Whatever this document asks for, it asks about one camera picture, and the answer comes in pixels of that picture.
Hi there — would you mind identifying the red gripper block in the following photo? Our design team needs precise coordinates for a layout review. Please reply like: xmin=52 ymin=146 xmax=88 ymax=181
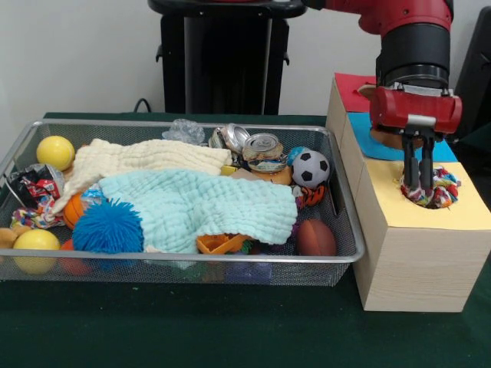
xmin=368 ymin=87 xmax=463 ymax=192

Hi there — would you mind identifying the colourful patterned cloth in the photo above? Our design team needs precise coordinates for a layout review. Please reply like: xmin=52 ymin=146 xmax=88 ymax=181
xmin=400 ymin=165 xmax=462 ymax=210

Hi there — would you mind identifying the wooden box with three holes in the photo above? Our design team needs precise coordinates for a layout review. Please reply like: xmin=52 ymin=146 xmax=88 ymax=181
xmin=325 ymin=72 xmax=491 ymax=314

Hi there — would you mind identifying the shallow mesh bin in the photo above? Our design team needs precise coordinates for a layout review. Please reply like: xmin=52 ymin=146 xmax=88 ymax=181
xmin=0 ymin=118 xmax=365 ymax=288

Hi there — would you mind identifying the black upright panel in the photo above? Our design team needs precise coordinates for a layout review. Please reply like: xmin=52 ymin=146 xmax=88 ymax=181
xmin=452 ymin=5 xmax=491 ymax=141

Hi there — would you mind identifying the small soccer ball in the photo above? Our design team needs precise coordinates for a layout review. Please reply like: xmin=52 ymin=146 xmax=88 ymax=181
xmin=291 ymin=149 xmax=331 ymax=189

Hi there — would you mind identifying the brown toy football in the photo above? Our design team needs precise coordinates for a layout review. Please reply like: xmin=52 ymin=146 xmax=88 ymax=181
xmin=295 ymin=218 xmax=338 ymax=257

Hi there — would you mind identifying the crushed can with printed label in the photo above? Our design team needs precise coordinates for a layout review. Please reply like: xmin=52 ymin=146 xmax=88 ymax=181
xmin=241 ymin=133 xmax=288 ymax=173

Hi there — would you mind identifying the crushed silver can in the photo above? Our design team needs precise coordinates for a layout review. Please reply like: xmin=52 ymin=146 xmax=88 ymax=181
xmin=209 ymin=123 xmax=252 ymax=154

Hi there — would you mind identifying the light blue muslin cloth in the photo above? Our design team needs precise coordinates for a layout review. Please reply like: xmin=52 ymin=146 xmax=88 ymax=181
xmin=98 ymin=168 xmax=299 ymax=255

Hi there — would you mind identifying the dark green tablecloth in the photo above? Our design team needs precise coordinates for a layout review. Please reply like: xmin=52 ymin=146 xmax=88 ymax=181
xmin=0 ymin=110 xmax=491 ymax=368

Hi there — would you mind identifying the cream muslin cloth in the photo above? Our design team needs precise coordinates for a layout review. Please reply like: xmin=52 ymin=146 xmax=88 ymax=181
xmin=51 ymin=138 xmax=234 ymax=215

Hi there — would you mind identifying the blue spiky ball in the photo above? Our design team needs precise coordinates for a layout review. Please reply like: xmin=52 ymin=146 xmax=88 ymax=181
xmin=71 ymin=198 xmax=146 ymax=255

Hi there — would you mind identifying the small orange basketball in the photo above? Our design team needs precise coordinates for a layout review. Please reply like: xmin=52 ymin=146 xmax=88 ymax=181
xmin=63 ymin=191 xmax=85 ymax=230

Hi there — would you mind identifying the yellow ball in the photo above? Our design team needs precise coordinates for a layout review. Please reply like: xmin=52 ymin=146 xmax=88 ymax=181
xmin=36 ymin=136 xmax=76 ymax=173
xmin=12 ymin=228 xmax=61 ymax=275

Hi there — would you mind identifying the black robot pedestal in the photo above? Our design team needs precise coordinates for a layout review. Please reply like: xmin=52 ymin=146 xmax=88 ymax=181
xmin=147 ymin=0 xmax=310 ymax=115

